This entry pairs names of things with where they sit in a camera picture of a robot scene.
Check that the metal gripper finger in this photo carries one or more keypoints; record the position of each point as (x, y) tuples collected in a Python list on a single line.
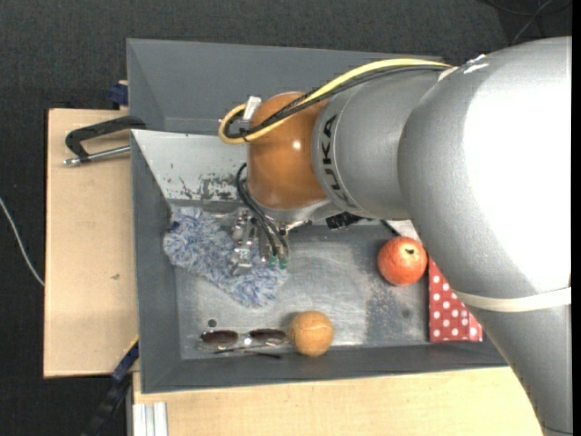
[(243, 261), (238, 232)]

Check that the tan ball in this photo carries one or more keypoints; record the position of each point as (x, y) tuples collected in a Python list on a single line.
[(311, 333)]

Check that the pale wood board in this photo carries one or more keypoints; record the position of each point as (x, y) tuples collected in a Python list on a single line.
[(86, 252)]

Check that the brown sunglasses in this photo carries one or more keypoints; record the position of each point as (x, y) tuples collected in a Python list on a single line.
[(227, 338)]

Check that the blue and white fluffy cloth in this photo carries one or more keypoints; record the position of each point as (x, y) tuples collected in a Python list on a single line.
[(204, 252)]

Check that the black cylinder on white bracket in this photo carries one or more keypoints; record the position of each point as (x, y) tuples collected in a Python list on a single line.
[(341, 220)]

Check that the orange fruit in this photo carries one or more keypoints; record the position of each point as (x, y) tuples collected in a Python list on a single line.
[(401, 261)]

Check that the red white-dotted packet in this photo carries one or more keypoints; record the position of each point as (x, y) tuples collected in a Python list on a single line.
[(447, 311)]

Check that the grey metal bin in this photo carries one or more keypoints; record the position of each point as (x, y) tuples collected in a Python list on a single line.
[(327, 284)]

